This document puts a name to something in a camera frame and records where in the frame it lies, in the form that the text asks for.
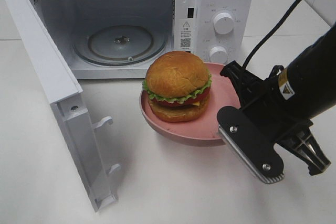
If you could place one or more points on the white lower timer knob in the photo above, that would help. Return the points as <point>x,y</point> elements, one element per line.
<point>218,54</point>

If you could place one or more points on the white microwave door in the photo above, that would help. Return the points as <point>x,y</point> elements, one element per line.
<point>63,93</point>

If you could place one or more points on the white upper power knob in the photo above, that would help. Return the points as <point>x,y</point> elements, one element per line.
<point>223,23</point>

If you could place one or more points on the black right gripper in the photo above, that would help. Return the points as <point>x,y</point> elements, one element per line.
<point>263,104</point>

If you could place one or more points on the burger with lettuce and tomato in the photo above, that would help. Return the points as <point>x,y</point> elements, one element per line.
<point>178,86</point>

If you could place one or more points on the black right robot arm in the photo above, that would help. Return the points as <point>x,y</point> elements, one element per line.
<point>307,84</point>

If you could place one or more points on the white warning label sticker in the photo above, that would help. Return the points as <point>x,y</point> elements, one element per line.
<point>186,32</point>

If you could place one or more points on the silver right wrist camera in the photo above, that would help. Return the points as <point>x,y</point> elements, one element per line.
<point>249,145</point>

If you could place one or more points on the pink round plate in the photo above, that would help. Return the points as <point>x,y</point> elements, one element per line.
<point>204,130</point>

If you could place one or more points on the glass microwave turntable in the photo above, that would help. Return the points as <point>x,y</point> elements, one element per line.
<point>119,45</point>

